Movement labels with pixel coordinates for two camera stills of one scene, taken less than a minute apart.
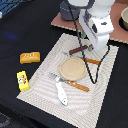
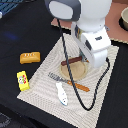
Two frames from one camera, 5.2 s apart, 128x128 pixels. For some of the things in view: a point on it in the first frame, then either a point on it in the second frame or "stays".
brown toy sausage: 78,49 to 72,60
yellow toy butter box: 23,81 stays
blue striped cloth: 8,5 stays
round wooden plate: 73,69 stays
